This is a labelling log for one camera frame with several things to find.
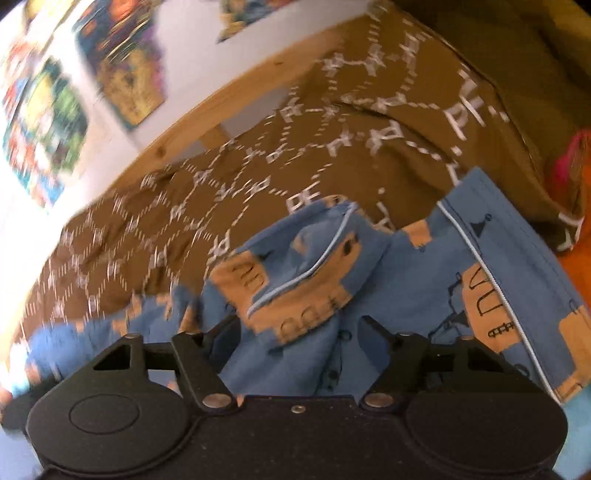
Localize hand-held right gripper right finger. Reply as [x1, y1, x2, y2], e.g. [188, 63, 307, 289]
[358, 315, 529, 411]

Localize brown blanket with white print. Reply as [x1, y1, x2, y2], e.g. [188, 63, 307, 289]
[14, 0, 583, 354]

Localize multicoloured bed sheet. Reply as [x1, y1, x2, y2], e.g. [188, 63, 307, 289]
[0, 131, 591, 464]

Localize olive green cloth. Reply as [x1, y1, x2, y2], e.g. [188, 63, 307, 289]
[392, 0, 591, 227]

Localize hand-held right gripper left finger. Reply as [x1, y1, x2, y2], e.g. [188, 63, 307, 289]
[90, 315, 242, 414]

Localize wooden bed frame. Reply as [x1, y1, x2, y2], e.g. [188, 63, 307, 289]
[113, 21, 365, 190]

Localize colourful wall poster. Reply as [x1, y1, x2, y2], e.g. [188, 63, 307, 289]
[74, 0, 168, 131]
[0, 41, 89, 209]
[216, 0, 303, 44]

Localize blue printed pants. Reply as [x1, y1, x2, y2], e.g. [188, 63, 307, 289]
[28, 167, 591, 407]

